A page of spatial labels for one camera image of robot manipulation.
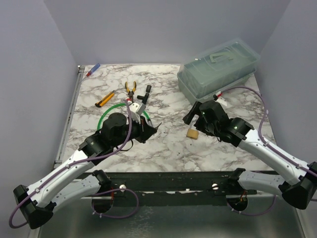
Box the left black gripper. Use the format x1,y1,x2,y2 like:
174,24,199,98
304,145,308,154
112,114,158,148

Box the brass padlock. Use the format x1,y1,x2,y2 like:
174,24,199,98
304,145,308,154
186,122,199,140

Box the green cable lock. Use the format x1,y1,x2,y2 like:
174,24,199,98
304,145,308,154
97,103,153,130

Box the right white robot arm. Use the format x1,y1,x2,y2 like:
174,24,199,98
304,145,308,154
183,100,317,210

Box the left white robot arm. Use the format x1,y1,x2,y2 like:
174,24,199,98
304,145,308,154
13,113,158,229

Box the translucent green plastic toolbox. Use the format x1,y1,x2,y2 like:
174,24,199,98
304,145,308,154
177,38,260,104

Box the black T-shaped tool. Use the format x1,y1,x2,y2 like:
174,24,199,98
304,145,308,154
137,85,152,105

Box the yellow utility knife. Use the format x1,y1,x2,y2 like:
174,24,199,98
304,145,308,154
95,90,115,108

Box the blue red screwdriver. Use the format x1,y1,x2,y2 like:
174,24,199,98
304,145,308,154
86,63,101,77

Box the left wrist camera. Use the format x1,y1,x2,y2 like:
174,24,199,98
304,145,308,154
127,99,146,124

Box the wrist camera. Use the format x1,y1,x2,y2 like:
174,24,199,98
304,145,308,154
127,99,146,124
213,92,227,107

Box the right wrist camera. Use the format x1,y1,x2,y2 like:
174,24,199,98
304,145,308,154
213,92,227,107

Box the yellow handled pliers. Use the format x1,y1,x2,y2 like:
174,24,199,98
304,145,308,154
125,81,137,102

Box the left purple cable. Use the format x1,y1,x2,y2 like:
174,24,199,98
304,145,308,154
9,99,133,229

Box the purple cable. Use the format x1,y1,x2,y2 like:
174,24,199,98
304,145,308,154
217,86,317,201
9,99,133,229

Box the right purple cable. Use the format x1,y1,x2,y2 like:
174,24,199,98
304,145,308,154
217,86,317,201

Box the aluminium frame rail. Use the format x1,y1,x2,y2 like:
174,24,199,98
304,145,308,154
37,65,84,199

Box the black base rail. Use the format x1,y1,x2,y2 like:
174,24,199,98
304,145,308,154
49,170,288,208

